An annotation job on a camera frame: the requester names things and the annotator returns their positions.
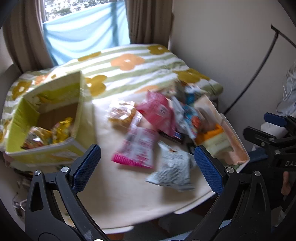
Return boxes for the flower print blanket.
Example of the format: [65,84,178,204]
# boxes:
[0,44,224,153]

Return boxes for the green cardboard box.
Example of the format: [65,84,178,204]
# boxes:
[2,71,97,166]

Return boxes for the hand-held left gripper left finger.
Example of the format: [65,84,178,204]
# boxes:
[24,144,109,241]

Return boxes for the clear waffle packet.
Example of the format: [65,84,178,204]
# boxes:
[107,100,137,128]

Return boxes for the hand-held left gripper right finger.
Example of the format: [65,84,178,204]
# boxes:
[187,145,272,241]

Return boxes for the person's right hand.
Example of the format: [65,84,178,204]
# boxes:
[281,172,292,195]

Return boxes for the black cable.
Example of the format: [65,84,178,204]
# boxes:
[223,24,296,114]

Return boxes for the cream floral tablecloth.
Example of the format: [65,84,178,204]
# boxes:
[79,93,250,232]

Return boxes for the window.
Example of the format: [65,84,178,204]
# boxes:
[44,0,126,24]

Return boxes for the white cloth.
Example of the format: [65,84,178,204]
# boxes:
[276,62,296,114]

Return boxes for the light blue cloth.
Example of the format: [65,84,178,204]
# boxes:
[43,1,131,67]

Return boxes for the blue white snack packet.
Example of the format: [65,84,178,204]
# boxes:
[179,104,205,139]

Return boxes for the grey white snack packet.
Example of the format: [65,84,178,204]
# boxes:
[146,141,197,192]

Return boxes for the pink snack packet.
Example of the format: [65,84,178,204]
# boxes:
[111,126,160,169]
[135,90,177,137]

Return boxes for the yellow gold snack packet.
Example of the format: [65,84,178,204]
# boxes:
[51,117,74,144]

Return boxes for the orange white snack packet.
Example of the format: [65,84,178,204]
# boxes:
[195,123,232,161]

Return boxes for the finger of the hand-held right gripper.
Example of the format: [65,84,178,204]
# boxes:
[243,126,296,153]
[265,113,296,130]

